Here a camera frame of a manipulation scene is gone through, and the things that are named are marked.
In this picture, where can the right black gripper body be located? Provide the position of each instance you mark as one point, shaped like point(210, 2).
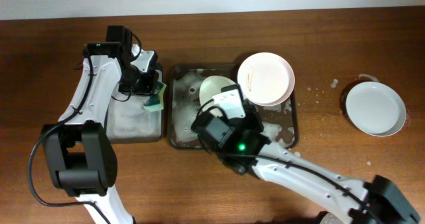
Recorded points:
point(253, 116)

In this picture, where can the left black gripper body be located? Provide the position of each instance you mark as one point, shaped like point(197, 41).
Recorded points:
point(146, 82)

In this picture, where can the cream plate with stain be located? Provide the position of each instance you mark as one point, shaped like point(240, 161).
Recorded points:
point(209, 87)

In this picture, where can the green yellow sponge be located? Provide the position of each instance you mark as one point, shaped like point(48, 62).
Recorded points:
point(155, 102)

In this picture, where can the pink-white plate with stain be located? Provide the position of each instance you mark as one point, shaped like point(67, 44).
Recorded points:
point(266, 79)

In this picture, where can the grey-white plate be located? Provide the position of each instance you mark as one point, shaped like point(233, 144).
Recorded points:
point(375, 109)

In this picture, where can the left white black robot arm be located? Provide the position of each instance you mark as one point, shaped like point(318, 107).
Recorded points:
point(79, 154)

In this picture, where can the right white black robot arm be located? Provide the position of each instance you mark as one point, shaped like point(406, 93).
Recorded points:
point(349, 199)

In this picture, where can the small soapy black tray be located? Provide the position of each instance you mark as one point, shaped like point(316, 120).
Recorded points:
point(128, 121)

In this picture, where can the large dark foamy tray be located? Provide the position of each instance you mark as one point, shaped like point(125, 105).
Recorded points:
point(280, 121)

